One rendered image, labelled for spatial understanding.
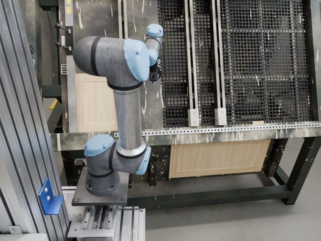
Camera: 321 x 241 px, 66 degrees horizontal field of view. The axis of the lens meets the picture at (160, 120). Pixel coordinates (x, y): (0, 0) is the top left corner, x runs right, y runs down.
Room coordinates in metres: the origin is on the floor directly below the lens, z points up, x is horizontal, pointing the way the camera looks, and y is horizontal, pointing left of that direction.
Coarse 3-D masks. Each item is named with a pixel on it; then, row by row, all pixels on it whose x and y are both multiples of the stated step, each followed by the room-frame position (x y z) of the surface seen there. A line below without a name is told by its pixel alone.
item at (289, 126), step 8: (216, 128) 1.53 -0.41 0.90; (224, 128) 1.54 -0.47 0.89; (232, 128) 1.54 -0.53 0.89; (240, 128) 1.55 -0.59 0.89; (248, 128) 1.56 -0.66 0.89; (256, 128) 1.57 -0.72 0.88; (264, 128) 1.58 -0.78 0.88; (272, 128) 1.59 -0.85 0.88; (280, 128) 1.60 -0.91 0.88; (288, 128) 1.61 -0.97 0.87
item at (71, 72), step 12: (72, 0) 1.89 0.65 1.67; (72, 12) 1.83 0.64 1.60; (72, 24) 1.79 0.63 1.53; (72, 60) 1.65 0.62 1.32; (72, 72) 1.61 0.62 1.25; (72, 84) 1.56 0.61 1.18; (72, 96) 1.52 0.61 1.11; (72, 108) 1.47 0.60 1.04; (72, 120) 1.43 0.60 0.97; (72, 132) 1.39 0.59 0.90
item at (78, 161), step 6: (72, 150) 1.31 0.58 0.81; (78, 150) 1.32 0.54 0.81; (84, 150) 1.32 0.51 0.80; (72, 156) 1.31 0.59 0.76; (78, 156) 1.32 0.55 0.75; (84, 156) 1.32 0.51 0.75; (72, 162) 1.31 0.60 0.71; (78, 162) 1.24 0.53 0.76; (84, 162) 1.28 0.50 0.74; (78, 168) 1.22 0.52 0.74; (78, 174) 1.22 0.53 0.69
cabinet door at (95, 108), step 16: (80, 80) 1.60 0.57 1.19; (96, 80) 1.62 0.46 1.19; (80, 96) 1.54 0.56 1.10; (96, 96) 1.56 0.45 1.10; (112, 96) 1.58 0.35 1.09; (80, 112) 1.48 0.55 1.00; (96, 112) 1.50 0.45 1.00; (112, 112) 1.52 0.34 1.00; (80, 128) 1.43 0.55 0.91; (96, 128) 1.44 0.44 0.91; (112, 128) 1.46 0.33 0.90
